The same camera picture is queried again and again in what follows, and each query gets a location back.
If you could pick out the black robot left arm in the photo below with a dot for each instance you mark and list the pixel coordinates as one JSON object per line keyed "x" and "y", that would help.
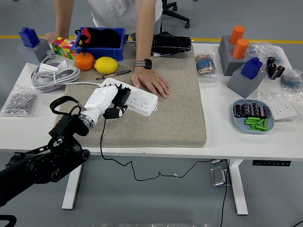
{"x": 35, "y": 168}

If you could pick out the beige fabric mat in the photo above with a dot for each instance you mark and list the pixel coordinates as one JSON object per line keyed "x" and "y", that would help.
{"x": 154, "y": 118}

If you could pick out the dark brown capacitor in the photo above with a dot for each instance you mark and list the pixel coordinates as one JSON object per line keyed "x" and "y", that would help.
{"x": 255, "y": 109}
{"x": 264, "y": 111}
{"x": 238, "y": 110}
{"x": 246, "y": 110}

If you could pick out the white card box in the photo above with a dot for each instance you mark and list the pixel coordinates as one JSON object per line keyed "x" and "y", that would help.
{"x": 48, "y": 67}

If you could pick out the black plastic tray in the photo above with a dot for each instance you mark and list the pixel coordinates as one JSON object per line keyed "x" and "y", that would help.
{"x": 172, "y": 45}

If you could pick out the white table leg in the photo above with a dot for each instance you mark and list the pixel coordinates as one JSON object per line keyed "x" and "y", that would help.
{"x": 237, "y": 189}
{"x": 71, "y": 194}

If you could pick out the clear bag around socket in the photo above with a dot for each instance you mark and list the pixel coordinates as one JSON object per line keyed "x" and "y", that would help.
{"x": 265, "y": 97}

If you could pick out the white wall socket plate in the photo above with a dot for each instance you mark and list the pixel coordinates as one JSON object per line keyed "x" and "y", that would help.
{"x": 284, "y": 111}

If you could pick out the black pen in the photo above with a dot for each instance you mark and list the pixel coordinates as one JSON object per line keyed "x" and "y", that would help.
{"x": 113, "y": 74}

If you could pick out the orange mandarin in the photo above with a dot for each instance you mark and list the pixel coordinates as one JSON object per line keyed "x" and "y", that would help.
{"x": 85, "y": 62}

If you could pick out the black office chair base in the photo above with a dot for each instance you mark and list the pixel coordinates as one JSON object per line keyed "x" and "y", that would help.
{"x": 177, "y": 17}

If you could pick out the blue-grey plate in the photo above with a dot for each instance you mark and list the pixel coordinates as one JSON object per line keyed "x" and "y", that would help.
{"x": 239, "y": 124}

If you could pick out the person's right hand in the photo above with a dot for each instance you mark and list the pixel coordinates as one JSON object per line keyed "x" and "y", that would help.
{"x": 50, "y": 36}

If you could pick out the crumpled clear plastic bag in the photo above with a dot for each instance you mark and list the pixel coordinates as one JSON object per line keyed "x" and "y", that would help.
{"x": 262, "y": 50}

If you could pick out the white paper card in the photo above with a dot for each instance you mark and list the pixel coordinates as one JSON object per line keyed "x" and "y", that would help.
{"x": 63, "y": 64}

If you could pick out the black plug adapter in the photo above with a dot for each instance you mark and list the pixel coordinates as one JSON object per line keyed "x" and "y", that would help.
{"x": 122, "y": 98}

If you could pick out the green plastic peg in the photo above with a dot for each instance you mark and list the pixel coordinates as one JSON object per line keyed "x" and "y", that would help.
{"x": 260, "y": 122}
{"x": 251, "y": 122}
{"x": 252, "y": 118}
{"x": 261, "y": 128}
{"x": 265, "y": 123}

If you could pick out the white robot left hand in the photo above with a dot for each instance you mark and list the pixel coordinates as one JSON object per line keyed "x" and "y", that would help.
{"x": 99, "y": 101}

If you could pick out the small black knob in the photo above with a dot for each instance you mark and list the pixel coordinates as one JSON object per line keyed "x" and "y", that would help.
{"x": 166, "y": 33}

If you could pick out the small white connector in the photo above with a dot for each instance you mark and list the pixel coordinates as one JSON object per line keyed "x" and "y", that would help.
{"x": 161, "y": 55}

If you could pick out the multicolour puzzle cube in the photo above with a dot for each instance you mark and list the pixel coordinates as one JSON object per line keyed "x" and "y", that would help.
{"x": 64, "y": 47}

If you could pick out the blue plastic bin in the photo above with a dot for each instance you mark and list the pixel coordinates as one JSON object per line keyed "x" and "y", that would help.
{"x": 106, "y": 52}

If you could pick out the clear bag of blue parts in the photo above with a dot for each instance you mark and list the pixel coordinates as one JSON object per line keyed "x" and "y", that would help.
{"x": 292, "y": 81}

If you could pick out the black capacitor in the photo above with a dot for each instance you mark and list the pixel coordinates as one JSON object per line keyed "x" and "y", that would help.
{"x": 272, "y": 71}
{"x": 271, "y": 61}
{"x": 280, "y": 72}

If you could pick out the clear bag of metal nuts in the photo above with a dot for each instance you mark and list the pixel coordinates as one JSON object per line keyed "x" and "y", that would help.
{"x": 20, "y": 101}

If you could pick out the black cloth pouch red trim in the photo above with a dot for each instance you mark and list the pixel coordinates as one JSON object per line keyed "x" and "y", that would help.
{"x": 106, "y": 37}

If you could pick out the black wrist watch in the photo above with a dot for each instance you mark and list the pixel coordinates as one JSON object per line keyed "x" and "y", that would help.
{"x": 146, "y": 63}

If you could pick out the yellow lemon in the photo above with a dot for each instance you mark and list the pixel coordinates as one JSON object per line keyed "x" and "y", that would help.
{"x": 106, "y": 65}

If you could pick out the orange cylinder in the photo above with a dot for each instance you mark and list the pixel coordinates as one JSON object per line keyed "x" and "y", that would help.
{"x": 240, "y": 49}
{"x": 237, "y": 35}

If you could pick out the person's left hand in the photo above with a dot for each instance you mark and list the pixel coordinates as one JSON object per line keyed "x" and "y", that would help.
{"x": 149, "y": 81}

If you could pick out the white power strip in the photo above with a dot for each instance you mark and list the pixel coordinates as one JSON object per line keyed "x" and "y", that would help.
{"x": 142, "y": 100}

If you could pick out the person's torso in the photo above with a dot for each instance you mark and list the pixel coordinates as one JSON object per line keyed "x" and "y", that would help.
{"x": 113, "y": 11}

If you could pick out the metal foot pedal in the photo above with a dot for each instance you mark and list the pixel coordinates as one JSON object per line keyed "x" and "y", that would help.
{"x": 219, "y": 176}

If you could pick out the grey two-hole holder block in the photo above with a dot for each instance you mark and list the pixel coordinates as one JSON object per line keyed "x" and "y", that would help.
{"x": 227, "y": 59}

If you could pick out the clear bag of resistors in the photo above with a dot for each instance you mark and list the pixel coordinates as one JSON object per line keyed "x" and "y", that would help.
{"x": 206, "y": 67}

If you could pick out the black table control panel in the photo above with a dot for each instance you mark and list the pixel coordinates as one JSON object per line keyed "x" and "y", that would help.
{"x": 272, "y": 163}

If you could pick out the blue bottle-shaped block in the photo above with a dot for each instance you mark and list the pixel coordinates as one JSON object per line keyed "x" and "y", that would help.
{"x": 252, "y": 68}
{"x": 29, "y": 37}

